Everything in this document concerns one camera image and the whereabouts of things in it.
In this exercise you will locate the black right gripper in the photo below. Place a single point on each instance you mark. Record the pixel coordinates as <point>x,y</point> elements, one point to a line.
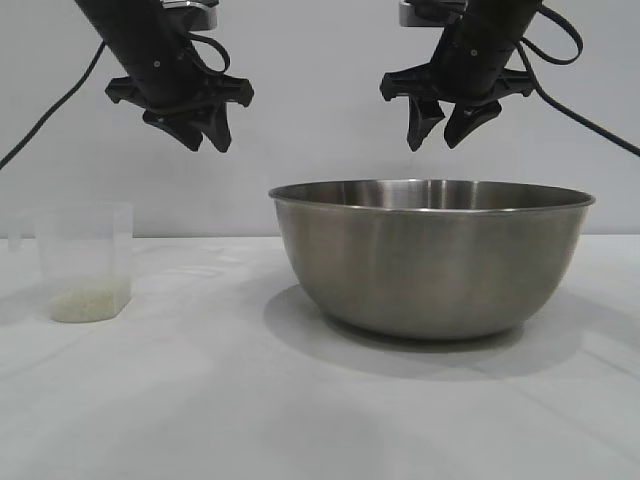
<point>472,72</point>

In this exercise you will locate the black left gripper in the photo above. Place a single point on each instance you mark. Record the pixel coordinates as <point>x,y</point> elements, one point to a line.
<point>160,75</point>

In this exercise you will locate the stainless steel mixing bowl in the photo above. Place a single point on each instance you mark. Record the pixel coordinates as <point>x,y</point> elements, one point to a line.
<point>430,265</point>

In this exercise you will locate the translucent plastic measuring cup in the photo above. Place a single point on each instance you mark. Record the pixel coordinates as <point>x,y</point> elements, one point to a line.
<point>85,250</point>

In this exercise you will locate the white rice grains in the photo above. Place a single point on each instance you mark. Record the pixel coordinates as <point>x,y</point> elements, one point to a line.
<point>87,302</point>

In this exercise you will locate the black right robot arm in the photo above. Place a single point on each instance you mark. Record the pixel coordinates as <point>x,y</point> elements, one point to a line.
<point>492,20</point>

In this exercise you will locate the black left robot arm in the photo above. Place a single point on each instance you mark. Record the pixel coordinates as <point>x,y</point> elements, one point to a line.
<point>112,30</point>

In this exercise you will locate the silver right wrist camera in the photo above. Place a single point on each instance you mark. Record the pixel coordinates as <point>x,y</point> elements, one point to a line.
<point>425,12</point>

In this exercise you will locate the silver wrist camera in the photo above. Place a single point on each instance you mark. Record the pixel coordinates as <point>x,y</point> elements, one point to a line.
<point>200,12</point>
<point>425,12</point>

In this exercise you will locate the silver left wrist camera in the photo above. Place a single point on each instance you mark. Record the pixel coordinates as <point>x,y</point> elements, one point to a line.
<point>200,12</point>

